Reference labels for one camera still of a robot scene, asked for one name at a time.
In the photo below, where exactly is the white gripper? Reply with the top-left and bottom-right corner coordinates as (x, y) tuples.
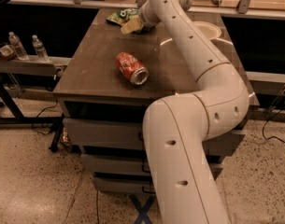
(121, 2), (161, 35)

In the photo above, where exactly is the green rice chip bag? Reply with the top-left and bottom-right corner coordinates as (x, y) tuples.
(106, 8), (151, 34)

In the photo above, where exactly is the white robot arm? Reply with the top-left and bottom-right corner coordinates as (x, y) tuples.
(139, 0), (249, 224)

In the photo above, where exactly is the red soda can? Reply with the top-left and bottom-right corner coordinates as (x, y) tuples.
(115, 52), (149, 86)

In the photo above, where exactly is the grey drawer cabinet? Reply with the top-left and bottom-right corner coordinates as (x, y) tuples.
(52, 7), (261, 196)

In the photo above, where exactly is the white paper bowl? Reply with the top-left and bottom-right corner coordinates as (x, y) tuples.
(194, 21), (221, 40)

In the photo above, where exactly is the right clear water bottle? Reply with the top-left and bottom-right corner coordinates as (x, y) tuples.
(32, 35), (50, 63)

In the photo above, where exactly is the clear water bottle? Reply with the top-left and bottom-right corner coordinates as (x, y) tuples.
(8, 32), (29, 60)
(32, 35), (50, 63)

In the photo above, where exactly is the top grey drawer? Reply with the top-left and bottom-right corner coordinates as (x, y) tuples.
(64, 118), (245, 158)

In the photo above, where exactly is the grey drawer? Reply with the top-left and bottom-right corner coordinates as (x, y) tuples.
(79, 153), (224, 181)
(64, 118), (245, 158)
(93, 177), (155, 194)

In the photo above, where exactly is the left clear water bottle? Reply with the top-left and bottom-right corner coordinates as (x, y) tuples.
(8, 32), (29, 60)

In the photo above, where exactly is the small bowl on bench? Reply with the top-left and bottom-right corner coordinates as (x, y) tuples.
(0, 43), (16, 61)

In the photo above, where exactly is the grey side bench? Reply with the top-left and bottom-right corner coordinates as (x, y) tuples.
(0, 56), (71, 152)

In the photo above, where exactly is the middle grey drawer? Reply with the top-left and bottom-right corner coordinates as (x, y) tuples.
(79, 153), (224, 181)

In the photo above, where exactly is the bottom grey drawer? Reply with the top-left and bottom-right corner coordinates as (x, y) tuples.
(93, 177), (155, 194)

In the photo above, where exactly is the blue tape cross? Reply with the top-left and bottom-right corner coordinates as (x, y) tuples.
(129, 194), (155, 224)

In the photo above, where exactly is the black floor cable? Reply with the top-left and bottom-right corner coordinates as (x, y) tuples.
(30, 100), (64, 137)

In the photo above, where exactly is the black cable at right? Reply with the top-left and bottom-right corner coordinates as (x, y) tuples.
(261, 91), (285, 147)

